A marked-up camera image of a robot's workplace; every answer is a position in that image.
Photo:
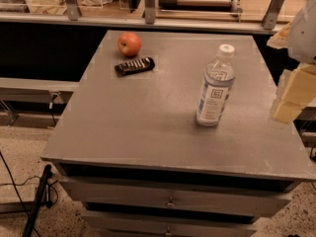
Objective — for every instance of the foam gripper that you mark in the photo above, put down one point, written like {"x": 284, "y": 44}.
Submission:
{"x": 305, "y": 37}

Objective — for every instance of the blue clear plastic bottle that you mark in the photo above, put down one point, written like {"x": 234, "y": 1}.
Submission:
{"x": 218, "y": 79}

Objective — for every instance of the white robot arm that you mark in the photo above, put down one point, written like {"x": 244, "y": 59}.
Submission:
{"x": 299, "y": 36}

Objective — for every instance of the grey drawer cabinet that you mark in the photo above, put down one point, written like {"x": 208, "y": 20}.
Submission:
{"x": 143, "y": 127}

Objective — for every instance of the top drawer with knob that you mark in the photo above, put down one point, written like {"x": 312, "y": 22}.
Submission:
{"x": 175, "y": 196}

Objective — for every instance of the drawer with knob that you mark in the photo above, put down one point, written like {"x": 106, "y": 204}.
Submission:
{"x": 112, "y": 224}
{"x": 175, "y": 196}

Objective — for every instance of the black snack bar wrapper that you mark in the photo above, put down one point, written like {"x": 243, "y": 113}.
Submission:
{"x": 135, "y": 66}

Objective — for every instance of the red apple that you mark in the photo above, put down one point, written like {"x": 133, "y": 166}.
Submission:
{"x": 129, "y": 44}

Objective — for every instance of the lower drawer with knob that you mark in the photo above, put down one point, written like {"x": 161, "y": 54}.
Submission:
{"x": 112, "y": 224}

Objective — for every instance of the grey side bench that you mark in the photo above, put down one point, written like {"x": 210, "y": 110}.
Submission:
{"x": 34, "y": 91}

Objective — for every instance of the black tripod leg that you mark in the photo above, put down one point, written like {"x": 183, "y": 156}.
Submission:
{"x": 43, "y": 183}

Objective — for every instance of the metal railing frame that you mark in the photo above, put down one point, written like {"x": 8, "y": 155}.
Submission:
{"x": 261, "y": 16}

